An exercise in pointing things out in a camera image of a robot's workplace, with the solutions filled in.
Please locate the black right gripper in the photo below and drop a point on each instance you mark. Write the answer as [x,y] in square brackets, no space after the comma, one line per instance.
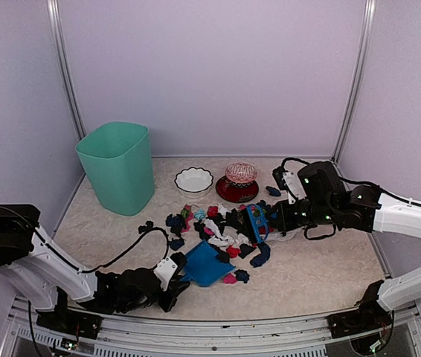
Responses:
[285,222]

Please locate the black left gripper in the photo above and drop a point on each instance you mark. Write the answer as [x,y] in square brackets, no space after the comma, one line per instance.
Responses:
[175,287]

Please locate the blue hand brush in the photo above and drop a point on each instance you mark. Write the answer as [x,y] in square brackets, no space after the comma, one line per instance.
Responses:
[258,222]

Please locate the blue plastic dustpan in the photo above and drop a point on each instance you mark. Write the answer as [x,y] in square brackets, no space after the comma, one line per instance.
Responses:
[203,267]

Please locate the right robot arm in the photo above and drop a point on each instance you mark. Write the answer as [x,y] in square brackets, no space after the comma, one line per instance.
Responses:
[317,196]

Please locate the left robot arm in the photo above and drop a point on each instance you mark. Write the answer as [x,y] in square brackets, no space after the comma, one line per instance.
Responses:
[44,273]

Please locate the red patterned bowl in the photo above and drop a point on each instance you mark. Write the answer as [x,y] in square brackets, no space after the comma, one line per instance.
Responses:
[230,192]

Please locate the pink patterned inverted bowl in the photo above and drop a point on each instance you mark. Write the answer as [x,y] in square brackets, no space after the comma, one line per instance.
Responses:
[241,173]

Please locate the red paper scrap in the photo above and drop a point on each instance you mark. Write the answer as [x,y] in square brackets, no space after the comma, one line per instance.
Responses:
[233,252]

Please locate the pink and navy scrap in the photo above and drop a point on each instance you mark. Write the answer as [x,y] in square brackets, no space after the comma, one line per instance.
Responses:
[238,276]

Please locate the black scrap near bin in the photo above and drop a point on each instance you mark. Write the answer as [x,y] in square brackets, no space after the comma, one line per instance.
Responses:
[148,226]

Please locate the light blue paper scrap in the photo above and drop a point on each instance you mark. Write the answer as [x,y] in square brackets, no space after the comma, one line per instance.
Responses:
[200,214]

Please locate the green paper scrap left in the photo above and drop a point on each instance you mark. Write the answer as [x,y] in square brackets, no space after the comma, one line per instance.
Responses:
[185,212]

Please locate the white scalloped bowl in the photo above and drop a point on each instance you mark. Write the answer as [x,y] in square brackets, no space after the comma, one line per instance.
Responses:
[194,183]

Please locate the teal plastic waste bin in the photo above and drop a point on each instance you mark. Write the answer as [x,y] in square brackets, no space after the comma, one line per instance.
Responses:
[117,160]

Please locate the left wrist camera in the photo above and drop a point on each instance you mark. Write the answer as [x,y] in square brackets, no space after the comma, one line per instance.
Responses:
[168,268]

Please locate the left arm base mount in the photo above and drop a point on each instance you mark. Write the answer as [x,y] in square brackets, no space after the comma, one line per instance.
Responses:
[62,319]

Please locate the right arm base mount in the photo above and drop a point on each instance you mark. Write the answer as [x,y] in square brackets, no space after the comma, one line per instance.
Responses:
[368,315]

